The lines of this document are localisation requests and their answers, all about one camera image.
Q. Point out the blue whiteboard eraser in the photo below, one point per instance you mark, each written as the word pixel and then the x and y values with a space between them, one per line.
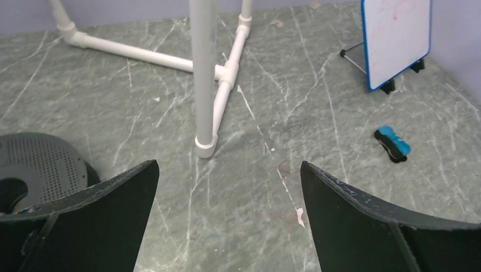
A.
pixel 394 145

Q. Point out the white pvc pipe frame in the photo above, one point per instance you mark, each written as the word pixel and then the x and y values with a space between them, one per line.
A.
pixel 212 82

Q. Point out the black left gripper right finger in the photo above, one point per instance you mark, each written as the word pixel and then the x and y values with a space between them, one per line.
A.
pixel 355 231

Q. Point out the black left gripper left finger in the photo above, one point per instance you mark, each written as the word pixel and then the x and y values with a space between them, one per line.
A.
pixel 99 228

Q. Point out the black wire easel stand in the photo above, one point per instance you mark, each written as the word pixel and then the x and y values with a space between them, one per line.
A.
pixel 383 62

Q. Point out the blue framed whiteboard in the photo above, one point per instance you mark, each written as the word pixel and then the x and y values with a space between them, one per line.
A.
pixel 402 22

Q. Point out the black foam disc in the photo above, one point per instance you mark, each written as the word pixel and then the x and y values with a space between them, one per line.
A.
pixel 38 168

